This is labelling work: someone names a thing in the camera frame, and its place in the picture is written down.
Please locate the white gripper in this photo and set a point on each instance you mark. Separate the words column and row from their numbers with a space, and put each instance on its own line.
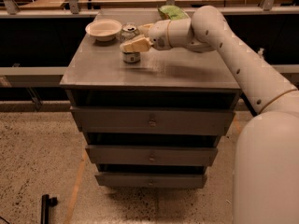
column 159, row 34

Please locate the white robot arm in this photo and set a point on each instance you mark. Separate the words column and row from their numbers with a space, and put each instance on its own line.
column 266, row 172

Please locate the green chip bag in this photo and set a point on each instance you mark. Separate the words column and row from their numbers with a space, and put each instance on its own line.
column 170, row 12

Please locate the white bowl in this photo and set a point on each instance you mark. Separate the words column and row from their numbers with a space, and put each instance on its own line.
column 103, row 30

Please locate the grey drawer cabinet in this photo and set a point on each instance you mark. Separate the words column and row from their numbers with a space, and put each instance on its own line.
column 175, row 79

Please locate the top grey drawer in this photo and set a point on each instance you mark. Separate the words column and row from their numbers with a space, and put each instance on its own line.
column 156, row 121

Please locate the grey drawer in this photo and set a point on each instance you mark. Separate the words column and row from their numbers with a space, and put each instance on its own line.
column 167, row 156
column 156, row 121
column 151, row 180

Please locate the clear plastic bottle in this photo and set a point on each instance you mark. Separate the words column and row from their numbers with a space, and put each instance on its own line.
column 261, row 52

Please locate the middle grey drawer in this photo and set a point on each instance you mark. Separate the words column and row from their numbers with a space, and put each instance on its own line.
column 167, row 156

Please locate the grey metal railing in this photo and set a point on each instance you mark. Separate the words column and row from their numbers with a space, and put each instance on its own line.
column 59, row 8

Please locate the bottom grey drawer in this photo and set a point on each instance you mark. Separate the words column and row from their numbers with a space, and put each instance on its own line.
column 151, row 180

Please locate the black object on floor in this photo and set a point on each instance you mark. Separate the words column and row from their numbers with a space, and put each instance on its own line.
column 46, row 203

